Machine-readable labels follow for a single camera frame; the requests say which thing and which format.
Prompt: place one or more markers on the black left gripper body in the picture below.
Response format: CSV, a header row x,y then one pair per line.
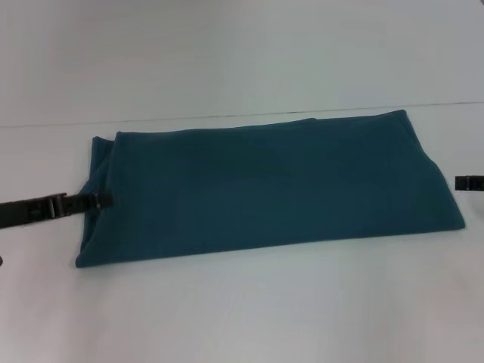
x,y
26,211

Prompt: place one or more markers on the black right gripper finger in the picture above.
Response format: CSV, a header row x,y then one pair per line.
x,y
469,183

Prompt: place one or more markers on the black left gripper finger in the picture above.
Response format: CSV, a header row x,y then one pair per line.
x,y
90,201

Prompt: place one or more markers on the teal printed t-shirt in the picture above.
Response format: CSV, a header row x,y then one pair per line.
x,y
264,189

